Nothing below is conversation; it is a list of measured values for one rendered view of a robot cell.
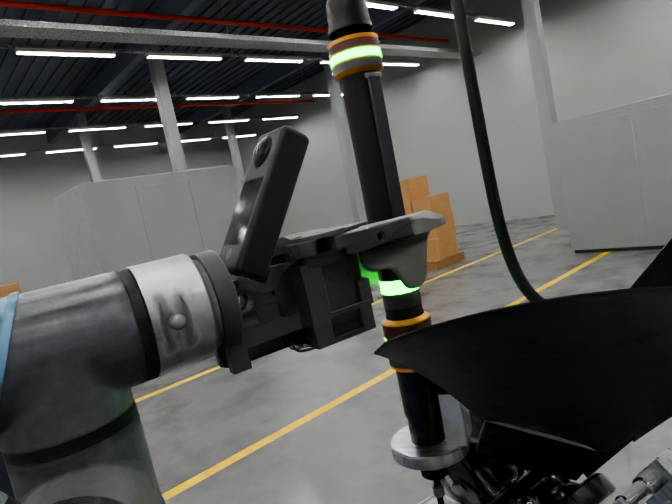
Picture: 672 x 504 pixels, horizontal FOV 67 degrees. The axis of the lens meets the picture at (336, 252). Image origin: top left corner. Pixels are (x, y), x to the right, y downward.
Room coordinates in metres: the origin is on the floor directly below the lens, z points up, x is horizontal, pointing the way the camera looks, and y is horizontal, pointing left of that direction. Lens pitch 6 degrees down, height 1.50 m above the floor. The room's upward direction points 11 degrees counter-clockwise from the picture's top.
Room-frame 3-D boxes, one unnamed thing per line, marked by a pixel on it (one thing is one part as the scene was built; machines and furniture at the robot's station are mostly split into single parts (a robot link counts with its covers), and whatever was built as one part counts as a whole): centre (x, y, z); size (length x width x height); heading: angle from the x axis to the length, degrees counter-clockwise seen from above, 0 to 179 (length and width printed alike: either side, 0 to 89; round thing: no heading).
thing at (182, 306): (0.34, 0.11, 1.45); 0.08 x 0.05 x 0.08; 30
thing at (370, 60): (0.44, -0.05, 1.60); 0.04 x 0.04 x 0.01
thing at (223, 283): (0.38, 0.05, 1.44); 0.12 x 0.08 x 0.09; 120
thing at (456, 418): (0.44, -0.06, 1.31); 0.09 x 0.07 x 0.10; 65
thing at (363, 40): (0.44, -0.05, 1.62); 0.04 x 0.04 x 0.01
